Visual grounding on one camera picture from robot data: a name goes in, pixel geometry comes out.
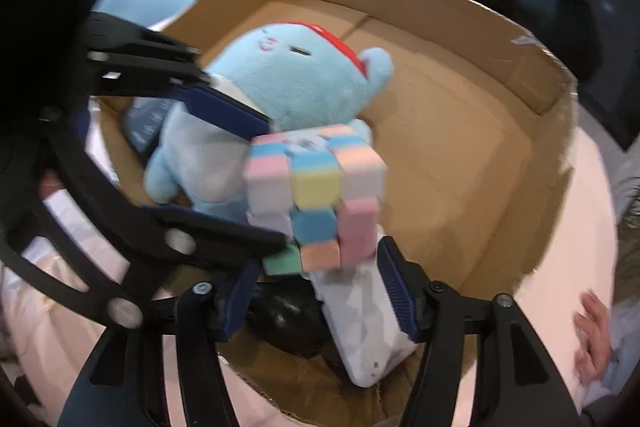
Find black screen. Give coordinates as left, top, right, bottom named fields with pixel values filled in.
left=447, top=0, right=640, bottom=152

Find pink tablecloth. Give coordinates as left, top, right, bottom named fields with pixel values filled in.
left=0, top=127, right=622, bottom=427

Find pastel puzzle cube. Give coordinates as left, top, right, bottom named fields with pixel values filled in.
left=243, top=123, right=390, bottom=277

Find brown cardboard box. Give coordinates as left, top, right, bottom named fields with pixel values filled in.
left=99, top=0, right=581, bottom=427

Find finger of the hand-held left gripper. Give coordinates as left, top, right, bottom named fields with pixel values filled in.
left=87, top=12, right=275, bottom=144
left=0, top=107, right=297, bottom=330

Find white rectangular device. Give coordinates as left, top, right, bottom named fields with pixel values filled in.
left=305, top=227, right=418, bottom=388

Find black product box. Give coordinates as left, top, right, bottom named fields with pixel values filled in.
left=120, top=99, right=173, bottom=155

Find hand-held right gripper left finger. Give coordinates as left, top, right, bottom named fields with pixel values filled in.
left=57, top=257, right=261, bottom=427

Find black round object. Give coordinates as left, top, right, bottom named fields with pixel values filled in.
left=245, top=287, right=333, bottom=355

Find blue plush toy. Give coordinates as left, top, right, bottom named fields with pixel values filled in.
left=144, top=22, right=396, bottom=220

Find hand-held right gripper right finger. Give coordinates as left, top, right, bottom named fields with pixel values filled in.
left=376, top=237, right=583, bottom=427

